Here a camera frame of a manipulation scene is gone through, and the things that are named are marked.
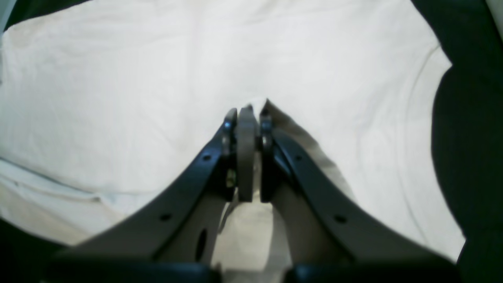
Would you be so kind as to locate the black table cloth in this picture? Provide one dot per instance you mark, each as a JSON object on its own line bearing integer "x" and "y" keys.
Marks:
{"x": 252, "y": 246}

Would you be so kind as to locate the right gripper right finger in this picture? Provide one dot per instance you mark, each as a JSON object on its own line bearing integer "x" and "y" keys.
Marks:
{"x": 322, "y": 224}

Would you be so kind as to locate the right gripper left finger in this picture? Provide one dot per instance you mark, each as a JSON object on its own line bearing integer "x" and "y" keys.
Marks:
{"x": 183, "y": 221}

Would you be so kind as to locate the white cotton T-shirt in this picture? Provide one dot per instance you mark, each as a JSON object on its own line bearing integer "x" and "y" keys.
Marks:
{"x": 105, "y": 103}

